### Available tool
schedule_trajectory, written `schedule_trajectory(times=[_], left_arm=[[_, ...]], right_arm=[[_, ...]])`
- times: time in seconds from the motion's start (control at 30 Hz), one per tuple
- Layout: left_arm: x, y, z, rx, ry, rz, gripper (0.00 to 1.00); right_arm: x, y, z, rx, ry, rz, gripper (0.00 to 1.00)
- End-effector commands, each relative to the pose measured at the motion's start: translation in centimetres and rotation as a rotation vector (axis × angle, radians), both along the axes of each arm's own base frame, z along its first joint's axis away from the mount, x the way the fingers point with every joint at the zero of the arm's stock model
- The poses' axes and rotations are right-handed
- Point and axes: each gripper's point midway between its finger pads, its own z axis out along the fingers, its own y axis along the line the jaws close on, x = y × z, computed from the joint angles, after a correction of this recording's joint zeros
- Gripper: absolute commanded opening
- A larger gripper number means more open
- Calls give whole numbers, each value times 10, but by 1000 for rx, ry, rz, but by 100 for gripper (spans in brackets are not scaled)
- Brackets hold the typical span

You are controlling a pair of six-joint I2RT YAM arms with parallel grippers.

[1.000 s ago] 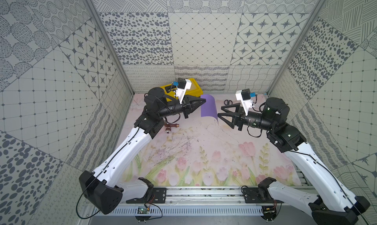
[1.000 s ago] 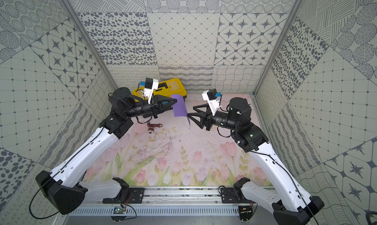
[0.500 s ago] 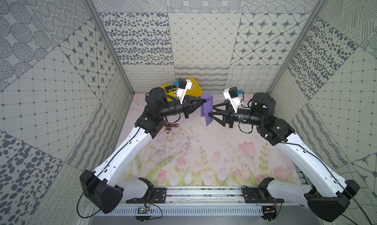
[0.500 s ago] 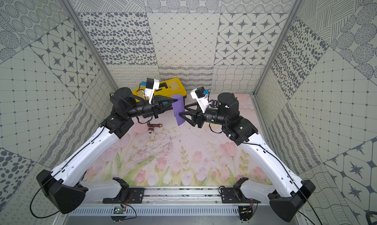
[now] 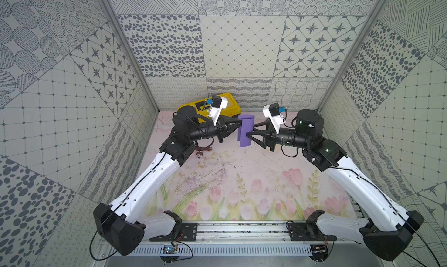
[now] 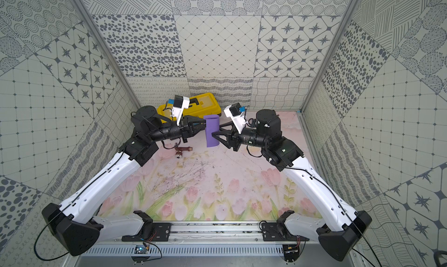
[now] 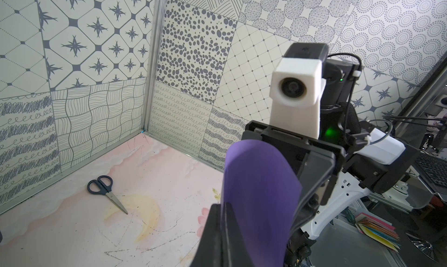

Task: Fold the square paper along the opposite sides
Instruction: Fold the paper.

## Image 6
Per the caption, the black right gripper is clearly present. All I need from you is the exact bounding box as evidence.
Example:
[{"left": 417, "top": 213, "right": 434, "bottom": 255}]
[{"left": 212, "top": 122, "right": 268, "bottom": 152}]

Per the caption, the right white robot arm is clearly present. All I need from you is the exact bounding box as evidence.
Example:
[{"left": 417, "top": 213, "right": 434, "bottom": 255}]
[{"left": 206, "top": 104, "right": 372, "bottom": 261}]

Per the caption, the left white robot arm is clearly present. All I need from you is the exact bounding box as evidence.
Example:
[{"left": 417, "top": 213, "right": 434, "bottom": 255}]
[{"left": 42, "top": 106, "right": 206, "bottom": 256}]

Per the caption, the yellow and black toolbox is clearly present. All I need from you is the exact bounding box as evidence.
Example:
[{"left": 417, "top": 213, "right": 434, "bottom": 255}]
[{"left": 157, "top": 92, "right": 222, "bottom": 123}]

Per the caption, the maroon spray nozzle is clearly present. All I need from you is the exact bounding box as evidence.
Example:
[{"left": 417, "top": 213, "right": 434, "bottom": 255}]
[{"left": 175, "top": 147, "right": 193, "bottom": 159}]

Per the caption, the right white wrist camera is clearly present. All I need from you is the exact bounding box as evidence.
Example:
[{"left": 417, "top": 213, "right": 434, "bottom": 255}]
[{"left": 224, "top": 102, "right": 246, "bottom": 134}]

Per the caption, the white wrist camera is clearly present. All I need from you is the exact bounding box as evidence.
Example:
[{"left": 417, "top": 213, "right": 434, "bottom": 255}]
[
  {"left": 168, "top": 95, "right": 190, "bottom": 126},
  {"left": 224, "top": 102, "right": 246, "bottom": 134}
]

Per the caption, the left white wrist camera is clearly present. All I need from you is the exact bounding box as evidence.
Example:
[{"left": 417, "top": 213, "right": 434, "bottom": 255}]
[{"left": 168, "top": 95, "right": 190, "bottom": 126}]

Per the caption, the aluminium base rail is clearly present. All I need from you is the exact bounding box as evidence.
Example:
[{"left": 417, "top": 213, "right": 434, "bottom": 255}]
[{"left": 83, "top": 222, "right": 314, "bottom": 261}]

